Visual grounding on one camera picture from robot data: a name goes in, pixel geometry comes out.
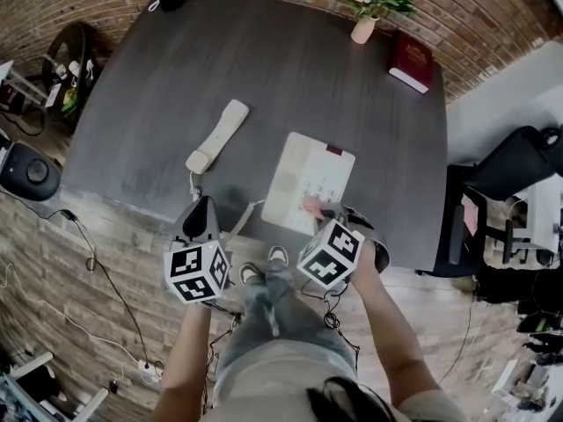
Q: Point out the cream desk phone handset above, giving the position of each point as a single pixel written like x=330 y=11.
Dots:
x=222 y=132

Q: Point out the person's shoe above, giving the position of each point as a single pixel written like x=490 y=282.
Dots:
x=250 y=273
x=278 y=254

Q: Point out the white frame furniture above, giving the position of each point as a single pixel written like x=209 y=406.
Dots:
x=39 y=385

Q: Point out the white table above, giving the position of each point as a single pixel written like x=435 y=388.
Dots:
x=497 y=99

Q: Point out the black round stool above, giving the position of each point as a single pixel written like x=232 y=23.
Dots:
x=31 y=172

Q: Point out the person's right forearm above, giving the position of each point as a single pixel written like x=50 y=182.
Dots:
x=396 y=332

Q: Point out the person's beige shirt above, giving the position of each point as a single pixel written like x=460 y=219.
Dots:
x=281 y=380

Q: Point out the pale pink vase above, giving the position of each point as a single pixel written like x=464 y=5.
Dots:
x=363 y=30

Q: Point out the cream desk phone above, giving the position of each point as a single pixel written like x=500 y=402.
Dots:
x=303 y=169

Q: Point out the pink cloth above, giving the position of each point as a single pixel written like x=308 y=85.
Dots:
x=313 y=205

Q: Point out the dark wooden desk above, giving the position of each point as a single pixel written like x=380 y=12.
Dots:
x=272 y=82

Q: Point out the person's legs in jeans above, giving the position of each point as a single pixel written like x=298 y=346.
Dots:
x=286 y=319

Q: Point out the person's left shoe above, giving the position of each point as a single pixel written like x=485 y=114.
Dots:
x=250 y=273

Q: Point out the black office chair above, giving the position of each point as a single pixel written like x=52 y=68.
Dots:
x=514 y=165

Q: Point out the person's right shoe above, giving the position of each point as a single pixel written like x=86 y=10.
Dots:
x=278 y=254

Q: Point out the white power strip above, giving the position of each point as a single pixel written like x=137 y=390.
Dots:
x=149 y=369

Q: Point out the person's left forearm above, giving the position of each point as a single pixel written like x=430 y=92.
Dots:
x=184 y=358

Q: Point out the red hardcover book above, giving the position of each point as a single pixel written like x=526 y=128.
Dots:
x=411 y=60

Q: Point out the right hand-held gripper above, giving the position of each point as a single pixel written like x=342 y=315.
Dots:
x=330 y=253

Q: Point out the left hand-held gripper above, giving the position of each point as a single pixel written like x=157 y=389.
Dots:
x=195 y=271

